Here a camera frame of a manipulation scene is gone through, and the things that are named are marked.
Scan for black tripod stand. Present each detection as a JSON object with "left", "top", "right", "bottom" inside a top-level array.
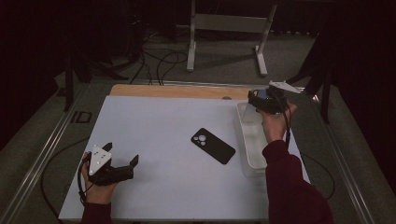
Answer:
[
  {"left": 286, "top": 31, "right": 332, "bottom": 124},
  {"left": 64, "top": 46, "right": 129, "bottom": 112}
]

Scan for person's left hand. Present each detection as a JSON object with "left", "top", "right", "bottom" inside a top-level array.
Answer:
[{"left": 81, "top": 151, "right": 119, "bottom": 205}]

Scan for white plastic box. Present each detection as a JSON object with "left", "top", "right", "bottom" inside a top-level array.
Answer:
[{"left": 235, "top": 101, "right": 272, "bottom": 178}]

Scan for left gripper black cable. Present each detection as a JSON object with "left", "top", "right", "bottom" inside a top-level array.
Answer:
[{"left": 78, "top": 153, "right": 94, "bottom": 203}]

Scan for white metal stand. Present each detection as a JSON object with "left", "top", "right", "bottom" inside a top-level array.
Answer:
[{"left": 186, "top": 0, "right": 278, "bottom": 77}]

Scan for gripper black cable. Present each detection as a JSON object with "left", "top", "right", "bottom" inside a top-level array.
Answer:
[
  {"left": 78, "top": 153, "right": 94, "bottom": 203},
  {"left": 279, "top": 99, "right": 292, "bottom": 152}
]

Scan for metal floor rail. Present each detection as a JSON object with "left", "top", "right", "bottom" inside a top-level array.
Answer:
[
  {"left": 310, "top": 92, "right": 376, "bottom": 224},
  {"left": 0, "top": 83, "right": 92, "bottom": 224}
]

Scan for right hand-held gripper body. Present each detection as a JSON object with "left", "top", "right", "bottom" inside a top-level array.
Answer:
[{"left": 258, "top": 80, "right": 303, "bottom": 115}]

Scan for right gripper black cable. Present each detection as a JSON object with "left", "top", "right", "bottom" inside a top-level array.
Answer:
[{"left": 279, "top": 99, "right": 292, "bottom": 152}]

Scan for black phone case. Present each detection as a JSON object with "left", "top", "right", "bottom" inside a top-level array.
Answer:
[{"left": 191, "top": 127, "right": 236, "bottom": 165}]

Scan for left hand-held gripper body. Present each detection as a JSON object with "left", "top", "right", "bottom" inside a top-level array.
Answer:
[{"left": 88, "top": 145, "right": 135, "bottom": 187}]

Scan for black looped floor cable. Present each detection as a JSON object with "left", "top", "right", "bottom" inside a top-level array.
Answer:
[{"left": 155, "top": 50, "right": 190, "bottom": 87}]

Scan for person's right hand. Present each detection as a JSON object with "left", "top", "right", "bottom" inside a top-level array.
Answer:
[{"left": 260, "top": 102, "right": 298, "bottom": 144}]

